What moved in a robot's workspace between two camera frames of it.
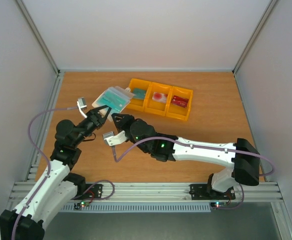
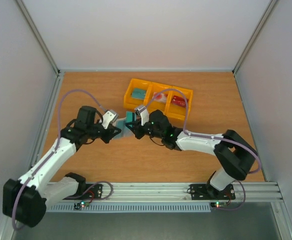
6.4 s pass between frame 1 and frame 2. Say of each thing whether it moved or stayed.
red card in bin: stayed
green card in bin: stayed
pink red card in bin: stayed
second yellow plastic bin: stayed
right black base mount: stayed
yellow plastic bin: stayed
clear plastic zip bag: moved
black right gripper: moved
